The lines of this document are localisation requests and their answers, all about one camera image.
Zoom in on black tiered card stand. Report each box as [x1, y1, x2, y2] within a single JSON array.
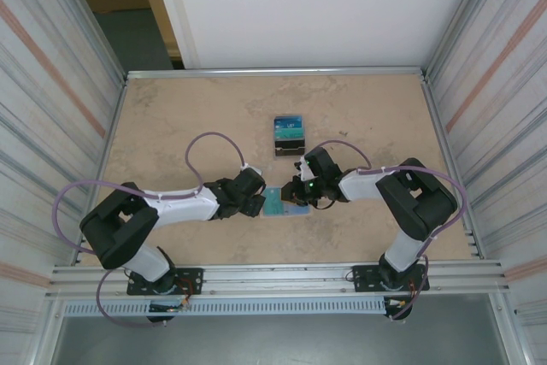
[[272, 115, 309, 162]]

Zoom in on blue plastic card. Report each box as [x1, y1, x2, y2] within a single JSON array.
[[273, 115, 306, 140]]

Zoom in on small green circuit board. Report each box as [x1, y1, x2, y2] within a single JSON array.
[[148, 300, 192, 313]]

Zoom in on tan wooden door edge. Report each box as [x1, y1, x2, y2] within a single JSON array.
[[137, 0, 185, 70]]

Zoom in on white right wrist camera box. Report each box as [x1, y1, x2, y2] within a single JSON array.
[[297, 162, 318, 183]]

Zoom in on wide aluminium mounting rail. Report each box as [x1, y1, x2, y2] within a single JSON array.
[[45, 262, 512, 300]]

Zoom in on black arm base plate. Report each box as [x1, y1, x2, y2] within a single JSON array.
[[126, 268, 204, 297], [350, 265, 430, 293]]

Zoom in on slotted grey cable duct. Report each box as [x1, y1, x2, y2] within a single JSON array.
[[62, 298, 388, 318]]

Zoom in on aluminium table edge rail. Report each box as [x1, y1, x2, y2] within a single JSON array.
[[75, 76, 129, 267], [421, 76, 482, 260], [125, 66, 430, 81]]

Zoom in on translucent corrugated enclosure panel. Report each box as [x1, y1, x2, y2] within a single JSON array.
[[0, 0, 127, 340], [426, 0, 547, 332]]

